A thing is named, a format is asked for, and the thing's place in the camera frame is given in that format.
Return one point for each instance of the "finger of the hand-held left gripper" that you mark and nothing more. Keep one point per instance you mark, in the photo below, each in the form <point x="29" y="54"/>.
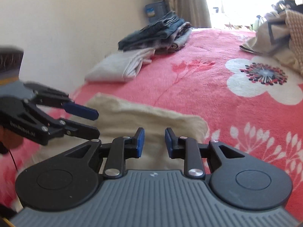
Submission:
<point x="80" y="111"/>
<point x="80" y="130"/>

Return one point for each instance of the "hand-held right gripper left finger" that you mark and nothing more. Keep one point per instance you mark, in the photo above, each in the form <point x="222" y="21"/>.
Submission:
<point x="141" y="141"/>

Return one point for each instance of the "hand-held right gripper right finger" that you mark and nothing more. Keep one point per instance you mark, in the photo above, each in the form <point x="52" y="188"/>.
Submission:
<point x="168" y="141"/>

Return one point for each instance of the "beige pants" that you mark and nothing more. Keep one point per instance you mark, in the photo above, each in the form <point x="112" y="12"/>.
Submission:
<point x="142" y="115"/>

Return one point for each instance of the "person's left hand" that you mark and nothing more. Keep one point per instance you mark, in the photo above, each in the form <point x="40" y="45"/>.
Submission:
<point x="9" y="139"/>

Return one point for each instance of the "red floral blanket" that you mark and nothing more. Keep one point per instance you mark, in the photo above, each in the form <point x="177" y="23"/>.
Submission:
<point x="213" y="111"/>

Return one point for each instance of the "folded white cloth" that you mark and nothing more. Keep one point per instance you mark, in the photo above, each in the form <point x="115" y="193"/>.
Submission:
<point x="111" y="66"/>

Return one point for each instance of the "folded blue jeans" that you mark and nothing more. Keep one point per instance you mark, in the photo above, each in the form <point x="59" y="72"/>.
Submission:
<point x="151" y="28"/>

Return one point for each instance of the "blue water jug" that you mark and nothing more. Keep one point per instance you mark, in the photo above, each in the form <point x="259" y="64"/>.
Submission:
<point x="153" y="10"/>

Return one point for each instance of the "beige garment with black diamond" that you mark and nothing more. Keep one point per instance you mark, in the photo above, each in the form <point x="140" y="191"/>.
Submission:
<point x="260" y="37"/>

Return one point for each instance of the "brown curtain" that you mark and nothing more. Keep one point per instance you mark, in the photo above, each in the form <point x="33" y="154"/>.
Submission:
<point x="187" y="2"/>

